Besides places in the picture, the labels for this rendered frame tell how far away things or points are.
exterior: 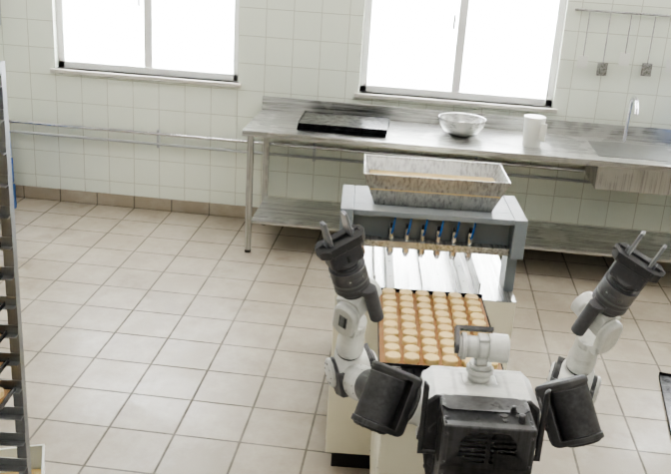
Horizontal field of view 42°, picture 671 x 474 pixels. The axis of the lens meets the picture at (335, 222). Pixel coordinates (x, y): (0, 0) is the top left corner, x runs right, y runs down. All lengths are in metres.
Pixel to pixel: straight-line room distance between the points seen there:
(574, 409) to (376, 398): 0.45
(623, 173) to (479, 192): 2.71
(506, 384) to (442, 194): 1.43
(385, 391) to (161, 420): 2.29
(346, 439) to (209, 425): 0.70
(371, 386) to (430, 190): 1.47
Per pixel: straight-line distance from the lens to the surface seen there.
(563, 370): 2.36
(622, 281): 2.10
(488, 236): 3.47
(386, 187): 3.34
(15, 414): 2.81
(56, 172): 7.14
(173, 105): 6.68
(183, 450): 3.96
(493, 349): 2.00
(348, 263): 2.00
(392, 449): 2.96
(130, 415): 4.22
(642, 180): 6.02
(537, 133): 5.89
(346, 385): 2.20
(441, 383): 2.02
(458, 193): 3.37
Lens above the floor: 2.21
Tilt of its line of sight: 19 degrees down
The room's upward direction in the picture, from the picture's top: 4 degrees clockwise
